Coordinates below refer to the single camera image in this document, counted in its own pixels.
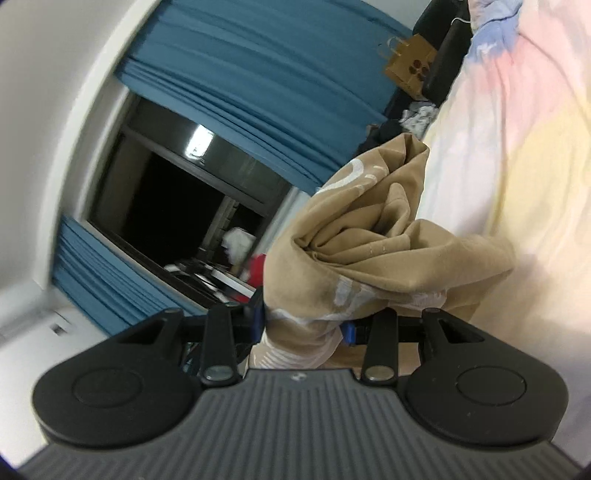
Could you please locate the red cloth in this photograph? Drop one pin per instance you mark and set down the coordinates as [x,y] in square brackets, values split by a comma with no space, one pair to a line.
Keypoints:
[255,277]

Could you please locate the pastel bed sheet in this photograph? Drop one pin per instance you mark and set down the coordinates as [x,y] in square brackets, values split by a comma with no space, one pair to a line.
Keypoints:
[508,161]

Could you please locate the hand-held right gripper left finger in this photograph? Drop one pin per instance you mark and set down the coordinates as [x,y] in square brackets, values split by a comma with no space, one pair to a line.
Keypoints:
[259,316]

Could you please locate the pile of clothes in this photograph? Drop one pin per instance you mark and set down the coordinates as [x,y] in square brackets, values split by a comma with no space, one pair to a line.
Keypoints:
[406,124]

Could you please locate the tan printed garment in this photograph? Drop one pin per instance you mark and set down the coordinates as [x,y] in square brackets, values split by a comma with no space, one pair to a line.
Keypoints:
[369,240]

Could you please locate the blue curtain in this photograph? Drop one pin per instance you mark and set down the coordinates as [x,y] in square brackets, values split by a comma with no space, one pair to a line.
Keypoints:
[115,286]
[258,83]

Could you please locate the black garment on hanger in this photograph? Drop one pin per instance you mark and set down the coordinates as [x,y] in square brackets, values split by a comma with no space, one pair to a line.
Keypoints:
[450,55]

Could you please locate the dark window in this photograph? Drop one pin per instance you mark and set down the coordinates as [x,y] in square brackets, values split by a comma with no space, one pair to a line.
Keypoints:
[175,194]

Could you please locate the white cloth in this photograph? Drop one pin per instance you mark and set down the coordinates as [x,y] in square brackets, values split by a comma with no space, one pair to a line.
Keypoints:
[240,244]

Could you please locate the brown paper bag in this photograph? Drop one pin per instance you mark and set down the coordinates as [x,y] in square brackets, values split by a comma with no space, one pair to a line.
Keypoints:
[408,64]

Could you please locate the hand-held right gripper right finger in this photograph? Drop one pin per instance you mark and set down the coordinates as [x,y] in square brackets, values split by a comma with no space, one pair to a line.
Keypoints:
[349,333]

